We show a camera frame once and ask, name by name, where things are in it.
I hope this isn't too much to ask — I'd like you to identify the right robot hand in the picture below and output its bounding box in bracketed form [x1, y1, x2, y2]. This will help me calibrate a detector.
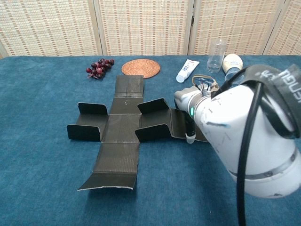
[174, 86, 203, 144]

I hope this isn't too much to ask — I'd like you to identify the black cardboard box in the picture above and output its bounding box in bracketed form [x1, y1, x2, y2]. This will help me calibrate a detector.
[66, 74, 210, 192]

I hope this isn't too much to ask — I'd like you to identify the blue carpeted table surface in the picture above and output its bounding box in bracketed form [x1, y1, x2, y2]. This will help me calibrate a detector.
[0, 55, 301, 226]

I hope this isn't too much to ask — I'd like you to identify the white toothpaste tube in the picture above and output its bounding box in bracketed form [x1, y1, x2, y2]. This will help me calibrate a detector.
[176, 58, 200, 83]

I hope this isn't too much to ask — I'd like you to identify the clear drinking glass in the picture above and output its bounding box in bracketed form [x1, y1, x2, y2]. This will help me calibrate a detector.
[206, 39, 228, 74]

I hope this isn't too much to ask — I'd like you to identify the round woven orange coaster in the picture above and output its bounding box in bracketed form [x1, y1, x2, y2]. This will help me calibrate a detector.
[121, 59, 161, 80]

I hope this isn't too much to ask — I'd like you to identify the cream squeeze sauce bottle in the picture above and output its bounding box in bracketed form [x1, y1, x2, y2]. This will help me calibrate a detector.
[222, 53, 245, 85]

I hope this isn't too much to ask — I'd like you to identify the beige woven folding screen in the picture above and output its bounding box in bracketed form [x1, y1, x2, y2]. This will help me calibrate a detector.
[0, 0, 301, 59]

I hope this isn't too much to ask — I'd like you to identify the dark red grape bunch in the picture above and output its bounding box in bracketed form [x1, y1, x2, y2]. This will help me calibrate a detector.
[85, 58, 115, 80]

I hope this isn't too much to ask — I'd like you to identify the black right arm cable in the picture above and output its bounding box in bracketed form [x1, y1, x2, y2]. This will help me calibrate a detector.
[236, 81, 263, 226]

